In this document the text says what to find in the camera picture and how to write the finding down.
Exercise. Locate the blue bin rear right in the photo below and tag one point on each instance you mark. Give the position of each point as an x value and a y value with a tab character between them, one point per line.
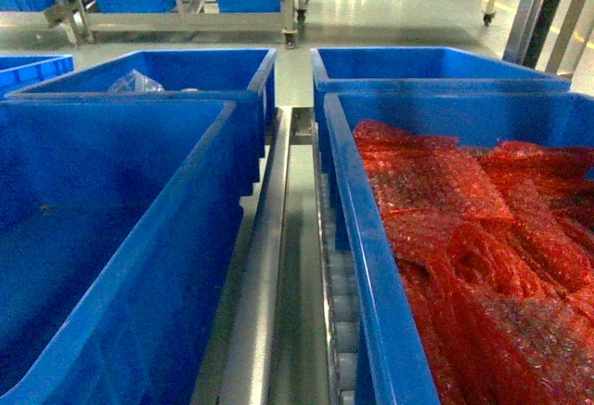
420	68

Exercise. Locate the stainless steel flow rack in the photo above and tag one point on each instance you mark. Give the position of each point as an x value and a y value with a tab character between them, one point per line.
272	339

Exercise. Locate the red bubble wrap bags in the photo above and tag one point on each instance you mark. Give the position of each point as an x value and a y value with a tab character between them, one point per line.
494	248

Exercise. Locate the blue bin rear left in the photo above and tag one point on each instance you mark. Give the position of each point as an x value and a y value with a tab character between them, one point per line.
243	75

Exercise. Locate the empty blue bin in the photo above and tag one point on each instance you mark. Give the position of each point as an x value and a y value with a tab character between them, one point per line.
118	222

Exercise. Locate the blue bin with red bags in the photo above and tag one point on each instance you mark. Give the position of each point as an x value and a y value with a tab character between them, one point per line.
395	367

